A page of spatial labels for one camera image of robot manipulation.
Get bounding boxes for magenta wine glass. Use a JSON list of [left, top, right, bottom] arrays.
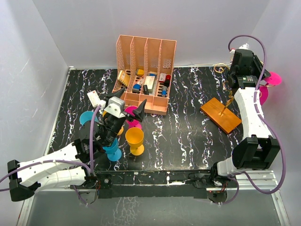
[[259, 72, 282, 105], [125, 106, 142, 129]]

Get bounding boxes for yellow orange wine glass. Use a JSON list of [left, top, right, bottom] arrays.
[[103, 111, 124, 136], [125, 127, 144, 156]]

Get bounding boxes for blue wine glass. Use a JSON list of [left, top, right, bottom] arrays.
[[103, 138, 122, 161], [79, 111, 94, 128]]

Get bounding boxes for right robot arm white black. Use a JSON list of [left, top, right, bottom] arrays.
[[209, 48, 280, 187]]

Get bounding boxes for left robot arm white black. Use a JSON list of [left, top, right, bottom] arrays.
[[4, 88, 147, 202]]

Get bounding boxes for wooden rack base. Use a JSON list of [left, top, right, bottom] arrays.
[[200, 97, 242, 134]]

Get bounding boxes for yellow spiral notebook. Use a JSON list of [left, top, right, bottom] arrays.
[[117, 70, 131, 88]]

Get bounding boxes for blue grey stamp left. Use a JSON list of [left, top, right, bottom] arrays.
[[132, 83, 141, 93]]

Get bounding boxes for blue grey stamp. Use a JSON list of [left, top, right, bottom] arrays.
[[161, 86, 168, 97], [132, 83, 141, 93]]

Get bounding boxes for black marker block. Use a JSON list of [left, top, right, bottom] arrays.
[[143, 85, 149, 95]]

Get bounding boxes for white red card box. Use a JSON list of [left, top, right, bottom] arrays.
[[87, 90, 106, 109]]

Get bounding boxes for yellow grey eraser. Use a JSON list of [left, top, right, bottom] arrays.
[[136, 69, 144, 77]]

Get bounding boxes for white paper box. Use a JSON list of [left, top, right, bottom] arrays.
[[144, 75, 156, 93]]

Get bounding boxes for blue grey stamp right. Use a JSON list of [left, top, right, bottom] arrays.
[[161, 86, 168, 97]]

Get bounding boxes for peach plastic file organizer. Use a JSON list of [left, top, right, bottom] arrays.
[[113, 35, 177, 115]]

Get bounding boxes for red black stamp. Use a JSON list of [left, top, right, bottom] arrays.
[[164, 74, 171, 87]]

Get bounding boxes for red white small box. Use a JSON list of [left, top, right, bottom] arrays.
[[158, 73, 166, 82]]

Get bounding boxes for black front base bar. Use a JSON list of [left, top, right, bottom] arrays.
[[94, 169, 213, 199]]

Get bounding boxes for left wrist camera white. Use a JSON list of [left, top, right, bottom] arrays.
[[100, 97, 125, 118]]

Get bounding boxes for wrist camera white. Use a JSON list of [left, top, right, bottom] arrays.
[[230, 43, 249, 54], [100, 97, 125, 118]]

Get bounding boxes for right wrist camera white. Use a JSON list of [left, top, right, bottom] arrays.
[[230, 43, 249, 54]]

